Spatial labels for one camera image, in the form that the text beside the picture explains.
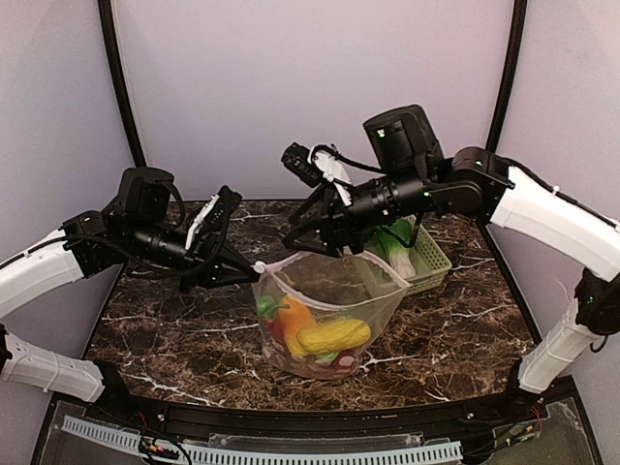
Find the red strawberry toy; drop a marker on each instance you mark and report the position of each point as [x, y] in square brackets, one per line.
[334, 364]

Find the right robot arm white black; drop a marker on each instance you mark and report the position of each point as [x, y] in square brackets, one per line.
[414, 177]

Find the left black frame post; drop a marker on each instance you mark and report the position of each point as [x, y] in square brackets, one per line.
[119, 84]

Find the right black frame post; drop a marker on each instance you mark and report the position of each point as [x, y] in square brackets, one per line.
[518, 18]

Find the black frame post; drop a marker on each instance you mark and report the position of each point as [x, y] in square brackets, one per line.
[119, 84]
[518, 18]

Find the bok choy toy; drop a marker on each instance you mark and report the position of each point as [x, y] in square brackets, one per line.
[394, 241]

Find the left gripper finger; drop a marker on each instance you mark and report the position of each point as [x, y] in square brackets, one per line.
[223, 277]
[229, 257]

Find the black front rail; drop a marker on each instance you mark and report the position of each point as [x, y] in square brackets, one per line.
[265, 403]

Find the yellow corn toy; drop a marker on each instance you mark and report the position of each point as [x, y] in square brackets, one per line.
[333, 337]

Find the clear zip top bag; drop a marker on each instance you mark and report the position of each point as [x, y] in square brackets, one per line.
[362, 287]

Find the pale green plastic basket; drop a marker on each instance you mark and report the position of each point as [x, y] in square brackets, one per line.
[429, 260]

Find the white slotted cable duct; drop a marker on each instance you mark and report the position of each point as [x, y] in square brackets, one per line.
[230, 449]

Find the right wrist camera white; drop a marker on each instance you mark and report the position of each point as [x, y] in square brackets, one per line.
[319, 165]

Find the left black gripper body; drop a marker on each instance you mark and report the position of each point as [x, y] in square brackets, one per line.
[208, 251]

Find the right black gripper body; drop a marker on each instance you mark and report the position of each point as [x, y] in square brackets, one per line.
[331, 223]

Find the green bell pepper toy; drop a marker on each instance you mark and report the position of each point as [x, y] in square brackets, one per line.
[267, 307]

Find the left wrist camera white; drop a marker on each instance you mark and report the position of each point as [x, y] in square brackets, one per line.
[210, 217]

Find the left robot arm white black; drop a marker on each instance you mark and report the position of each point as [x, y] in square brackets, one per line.
[131, 228]

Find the red chili pepper toy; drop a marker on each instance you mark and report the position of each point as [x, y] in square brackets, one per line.
[275, 329]

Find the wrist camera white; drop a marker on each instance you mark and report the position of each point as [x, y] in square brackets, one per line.
[319, 165]
[210, 217]

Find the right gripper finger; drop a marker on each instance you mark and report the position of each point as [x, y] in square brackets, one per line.
[315, 212]
[312, 236]

